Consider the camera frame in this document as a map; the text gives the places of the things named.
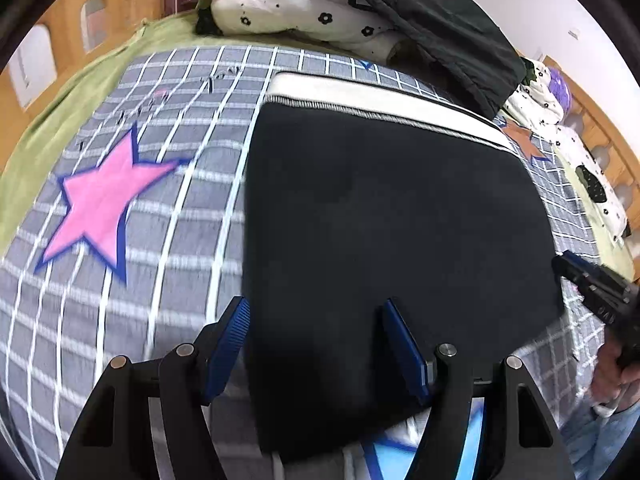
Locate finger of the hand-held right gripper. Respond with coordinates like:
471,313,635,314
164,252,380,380
551,250,633,306

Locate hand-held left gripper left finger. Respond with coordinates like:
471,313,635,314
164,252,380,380
54,296,252,480

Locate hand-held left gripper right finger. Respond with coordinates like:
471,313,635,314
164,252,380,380
376,298,576,480

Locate black pants with white stripe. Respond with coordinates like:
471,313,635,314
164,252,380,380
241,71,566,466

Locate person's right hand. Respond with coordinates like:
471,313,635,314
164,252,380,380
590,340,632,418

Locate checked blanket with stars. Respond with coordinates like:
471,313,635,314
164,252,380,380
0,45,608,480

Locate person's blue jeans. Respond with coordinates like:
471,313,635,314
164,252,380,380
560,400,640,480

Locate purple plush pillow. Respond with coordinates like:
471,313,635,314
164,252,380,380
547,67,573,111

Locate black jacket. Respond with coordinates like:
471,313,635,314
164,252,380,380
312,0,528,118

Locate white flower-print quilt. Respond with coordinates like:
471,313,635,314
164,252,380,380
195,0,631,241

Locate wooden bed frame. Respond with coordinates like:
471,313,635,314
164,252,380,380
0,0,640,241

